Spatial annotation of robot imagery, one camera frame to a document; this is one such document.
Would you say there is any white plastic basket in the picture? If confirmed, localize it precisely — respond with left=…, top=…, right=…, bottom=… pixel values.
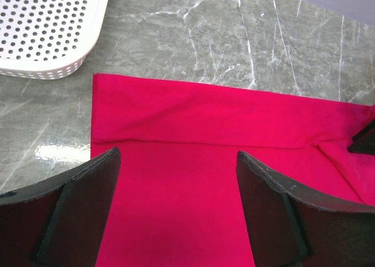
left=1, top=0, right=108, bottom=80

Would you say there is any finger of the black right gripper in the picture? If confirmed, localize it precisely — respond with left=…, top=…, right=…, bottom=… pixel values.
left=348, top=122, right=375, bottom=154

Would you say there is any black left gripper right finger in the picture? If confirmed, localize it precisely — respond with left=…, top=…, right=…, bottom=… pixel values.
left=236, top=151, right=374, bottom=266

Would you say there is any bright red t-shirt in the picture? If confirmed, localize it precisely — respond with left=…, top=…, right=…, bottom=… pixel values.
left=91, top=74, right=374, bottom=266

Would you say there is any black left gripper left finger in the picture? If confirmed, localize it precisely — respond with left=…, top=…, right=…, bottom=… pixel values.
left=1, top=147, right=121, bottom=266

